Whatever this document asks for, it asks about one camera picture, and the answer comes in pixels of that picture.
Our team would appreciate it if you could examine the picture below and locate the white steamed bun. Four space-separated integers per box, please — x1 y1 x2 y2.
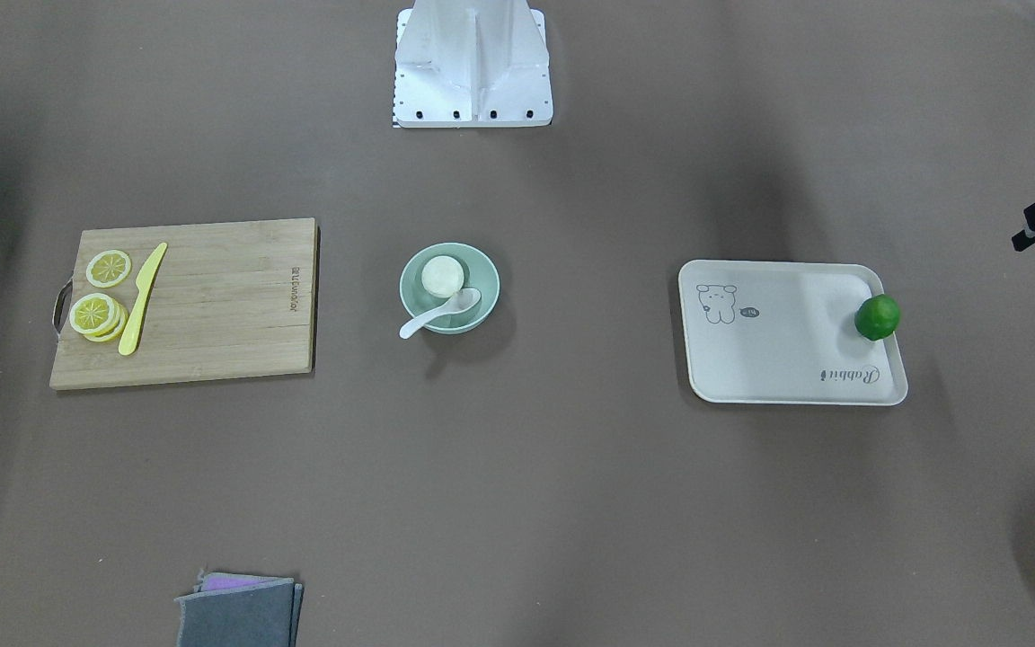
420 255 465 299

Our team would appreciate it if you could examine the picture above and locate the mint green bowl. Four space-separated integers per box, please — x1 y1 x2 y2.
400 242 500 335

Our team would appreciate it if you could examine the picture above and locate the green lime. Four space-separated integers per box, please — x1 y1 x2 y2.
854 294 901 342

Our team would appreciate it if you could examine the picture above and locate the cream rabbit tray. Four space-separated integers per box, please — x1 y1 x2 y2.
677 261 908 406

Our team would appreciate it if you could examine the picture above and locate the bamboo cutting board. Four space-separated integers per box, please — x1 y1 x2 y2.
49 217 319 392

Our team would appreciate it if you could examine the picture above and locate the grey folded cloth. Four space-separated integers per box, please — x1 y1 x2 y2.
175 571 304 646

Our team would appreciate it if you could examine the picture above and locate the yellow plastic knife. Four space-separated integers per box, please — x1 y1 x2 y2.
118 242 168 357

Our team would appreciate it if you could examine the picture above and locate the lower lemon slice stack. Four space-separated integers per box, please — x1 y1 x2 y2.
68 292 130 343

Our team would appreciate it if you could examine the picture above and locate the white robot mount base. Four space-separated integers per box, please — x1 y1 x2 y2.
392 1 554 129

